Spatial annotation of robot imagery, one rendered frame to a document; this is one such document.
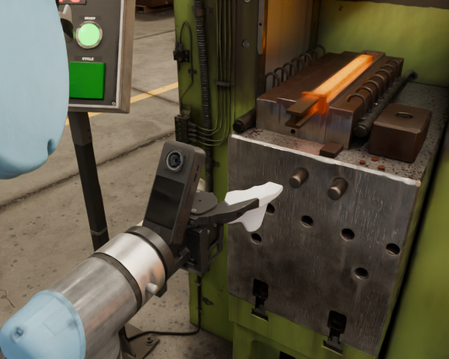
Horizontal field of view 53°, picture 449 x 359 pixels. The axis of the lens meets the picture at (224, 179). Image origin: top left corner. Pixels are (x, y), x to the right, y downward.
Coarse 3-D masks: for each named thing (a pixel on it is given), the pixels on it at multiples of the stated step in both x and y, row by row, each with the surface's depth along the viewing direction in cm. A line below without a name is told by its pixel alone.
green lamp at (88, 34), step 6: (90, 24) 93; (84, 30) 93; (90, 30) 92; (96, 30) 92; (78, 36) 93; (84, 36) 93; (90, 36) 92; (96, 36) 92; (84, 42) 93; (90, 42) 92
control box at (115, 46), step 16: (64, 0) 93; (80, 0) 93; (96, 0) 93; (112, 0) 92; (128, 0) 95; (80, 16) 93; (96, 16) 93; (112, 16) 92; (128, 16) 96; (112, 32) 92; (128, 32) 96; (80, 48) 93; (96, 48) 93; (112, 48) 92; (128, 48) 97; (112, 64) 92; (128, 64) 97; (112, 80) 92; (128, 80) 98; (112, 96) 92; (128, 96) 99; (96, 112) 100; (112, 112) 99; (128, 112) 99
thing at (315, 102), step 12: (360, 60) 106; (348, 72) 98; (324, 84) 91; (336, 84) 91; (312, 96) 83; (324, 96) 83; (288, 108) 78; (300, 108) 78; (312, 108) 83; (324, 108) 84; (288, 120) 79; (300, 120) 79
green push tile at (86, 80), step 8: (72, 64) 92; (80, 64) 92; (88, 64) 92; (96, 64) 92; (104, 64) 92; (72, 72) 92; (80, 72) 92; (88, 72) 92; (96, 72) 92; (104, 72) 92; (72, 80) 92; (80, 80) 92; (88, 80) 92; (96, 80) 92; (104, 80) 93; (72, 88) 92; (80, 88) 92; (88, 88) 92; (96, 88) 92; (72, 96) 92; (80, 96) 92; (88, 96) 92; (96, 96) 92
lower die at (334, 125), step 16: (320, 64) 113; (336, 64) 109; (368, 64) 106; (400, 64) 110; (288, 80) 101; (304, 80) 98; (320, 80) 98; (352, 80) 95; (272, 96) 93; (288, 96) 90; (336, 96) 87; (368, 96) 90; (272, 112) 91; (336, 112) 84; (352, 112) 82; (272, 128) 93; (288, 128) 91; (304, 128) 89; (320, 128) 87; (336, 128) 85; (352, 128) 85
